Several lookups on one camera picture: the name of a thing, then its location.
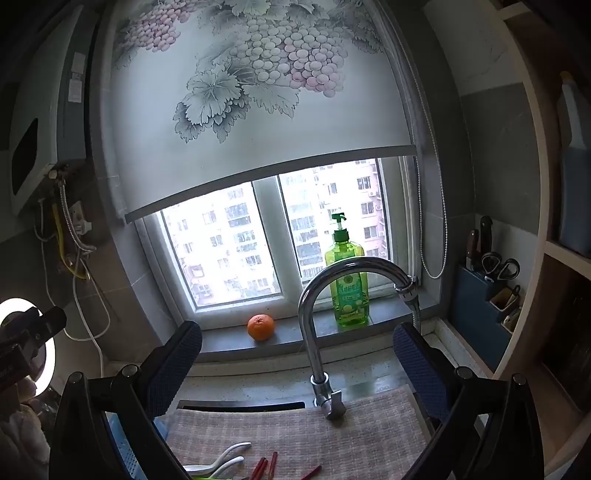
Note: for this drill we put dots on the grape print roller blind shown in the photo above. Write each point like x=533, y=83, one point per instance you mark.
x=277, y=129

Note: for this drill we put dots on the red chopstick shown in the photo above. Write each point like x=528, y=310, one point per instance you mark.
x=273, y=464
x=310, y=473
x=258, y=468

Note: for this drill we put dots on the wooden shelf unit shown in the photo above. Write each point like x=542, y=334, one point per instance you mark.
x=531, y=184

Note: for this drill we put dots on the beige utensil cup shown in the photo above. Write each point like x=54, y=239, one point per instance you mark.
x=501, y=304

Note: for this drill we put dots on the white framed window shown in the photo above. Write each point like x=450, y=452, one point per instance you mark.
x=268, y=240

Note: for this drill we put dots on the grey window sill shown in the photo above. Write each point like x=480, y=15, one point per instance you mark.
x=295, y=332

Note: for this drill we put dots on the person's left forearm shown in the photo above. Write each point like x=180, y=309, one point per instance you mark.
x=23, y=429

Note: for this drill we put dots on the blue utensil holder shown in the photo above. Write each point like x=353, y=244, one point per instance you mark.
x=121, y=454

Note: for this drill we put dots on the orange tangerine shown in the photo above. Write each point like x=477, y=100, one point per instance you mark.
x=261, y=327

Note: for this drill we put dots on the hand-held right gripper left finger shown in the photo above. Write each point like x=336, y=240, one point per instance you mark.
x=178, y=364

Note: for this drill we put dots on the chrome faucet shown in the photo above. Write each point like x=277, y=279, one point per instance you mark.
x=318, y=364

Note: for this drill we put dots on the pink plaid cloth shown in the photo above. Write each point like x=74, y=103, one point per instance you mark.
x=323, y=438

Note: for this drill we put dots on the white water heater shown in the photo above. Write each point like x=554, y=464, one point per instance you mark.
x=46, y=115

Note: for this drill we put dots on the steel sink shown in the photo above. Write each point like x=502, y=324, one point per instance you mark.
x=240, y=406

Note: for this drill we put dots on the blue knife block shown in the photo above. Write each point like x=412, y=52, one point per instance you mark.
x=475, y=318

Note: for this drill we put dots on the white wall socket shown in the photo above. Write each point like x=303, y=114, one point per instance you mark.
x=78, y=217

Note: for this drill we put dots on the white ceramic spoon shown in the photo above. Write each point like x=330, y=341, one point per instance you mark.
x=231, y=461
x=240, y=446

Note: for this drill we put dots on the green dish soap bottle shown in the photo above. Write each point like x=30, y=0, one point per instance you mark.
x=348, y=286

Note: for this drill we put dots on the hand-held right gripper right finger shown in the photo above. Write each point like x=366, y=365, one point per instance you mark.
x=420, y=364

